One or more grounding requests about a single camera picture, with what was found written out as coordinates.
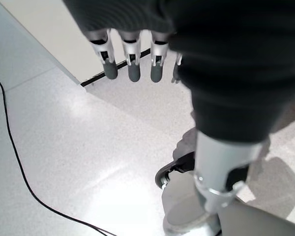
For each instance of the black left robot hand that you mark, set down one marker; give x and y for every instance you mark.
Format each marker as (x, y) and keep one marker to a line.
(236, 61)

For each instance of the silver left robot leg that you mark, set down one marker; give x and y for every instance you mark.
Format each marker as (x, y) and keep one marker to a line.
(182, 214)

